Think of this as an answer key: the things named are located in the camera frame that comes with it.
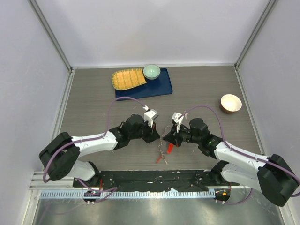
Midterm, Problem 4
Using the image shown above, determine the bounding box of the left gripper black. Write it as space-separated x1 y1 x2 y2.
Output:
129 119 160 143

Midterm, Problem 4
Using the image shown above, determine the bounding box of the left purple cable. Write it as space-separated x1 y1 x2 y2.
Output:
43 96 148 204

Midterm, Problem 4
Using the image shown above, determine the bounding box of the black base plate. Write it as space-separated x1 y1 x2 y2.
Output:
85 170 239 192

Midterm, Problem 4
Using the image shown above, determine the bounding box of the red keyring holder with rings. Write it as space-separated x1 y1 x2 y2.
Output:
156 125 174 165

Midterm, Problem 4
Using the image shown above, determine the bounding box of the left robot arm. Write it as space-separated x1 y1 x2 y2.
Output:
38 114 160 187

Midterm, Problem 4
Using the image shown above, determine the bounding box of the white cable duct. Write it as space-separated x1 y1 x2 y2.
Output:
39 189 215 199

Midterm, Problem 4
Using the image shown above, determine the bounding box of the green bowl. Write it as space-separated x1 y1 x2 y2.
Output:
142 64 161 80

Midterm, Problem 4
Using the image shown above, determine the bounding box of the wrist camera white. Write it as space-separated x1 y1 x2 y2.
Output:
172 112 187 133
143 105 158 128

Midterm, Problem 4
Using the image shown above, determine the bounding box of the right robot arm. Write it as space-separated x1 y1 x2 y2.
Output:
163 118 300 207

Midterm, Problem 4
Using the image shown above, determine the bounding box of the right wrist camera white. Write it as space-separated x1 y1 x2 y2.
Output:
172 112 187 133

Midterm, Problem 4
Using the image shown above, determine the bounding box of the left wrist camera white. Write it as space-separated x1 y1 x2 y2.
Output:
143 105 158 128

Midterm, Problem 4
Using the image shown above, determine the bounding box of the cream bowl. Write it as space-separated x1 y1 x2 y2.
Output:
220 94 242 114

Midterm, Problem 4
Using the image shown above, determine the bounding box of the yellow woven basket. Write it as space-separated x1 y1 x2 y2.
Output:
112 68 147 91

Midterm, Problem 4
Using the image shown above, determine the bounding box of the blue tray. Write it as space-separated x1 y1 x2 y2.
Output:
115 68 173 99

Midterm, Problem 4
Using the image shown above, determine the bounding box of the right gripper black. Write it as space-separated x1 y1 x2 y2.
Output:
164 122 201 147

